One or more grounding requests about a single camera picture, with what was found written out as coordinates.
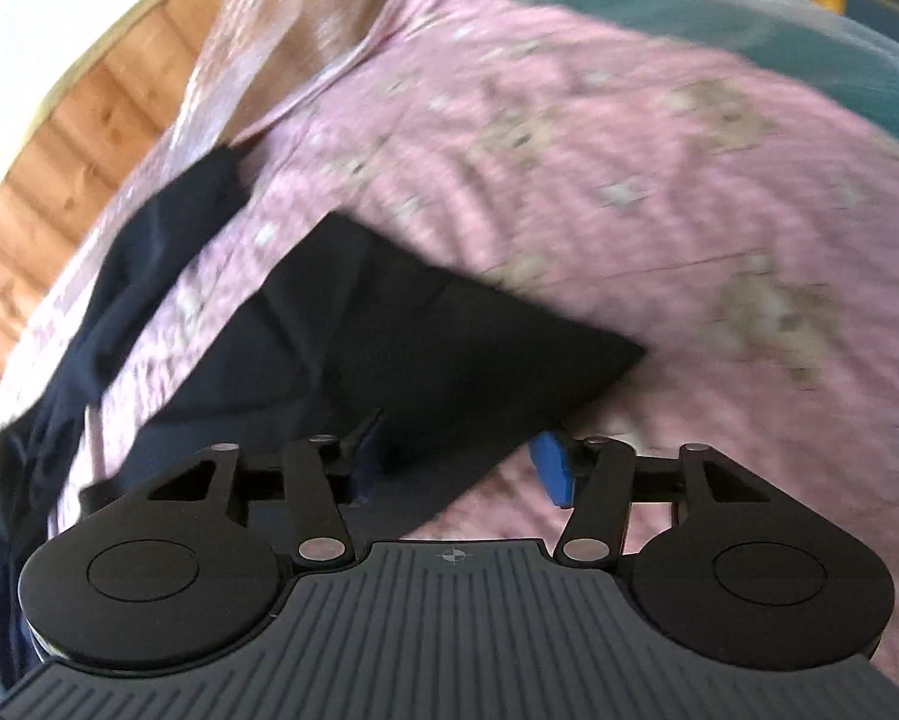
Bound clear bubble wrap sheet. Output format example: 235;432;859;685
112;0;899;188

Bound black t-shirt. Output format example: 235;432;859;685
80;211;650;535

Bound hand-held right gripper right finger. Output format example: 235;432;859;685
531;431;777;569

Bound black shorts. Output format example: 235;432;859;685
0;146;254;695

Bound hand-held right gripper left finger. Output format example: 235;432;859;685
145;409;388;571

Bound pink printed blanket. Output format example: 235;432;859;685
0;0;899;691

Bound wooden headboard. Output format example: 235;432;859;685
0;0;271;466

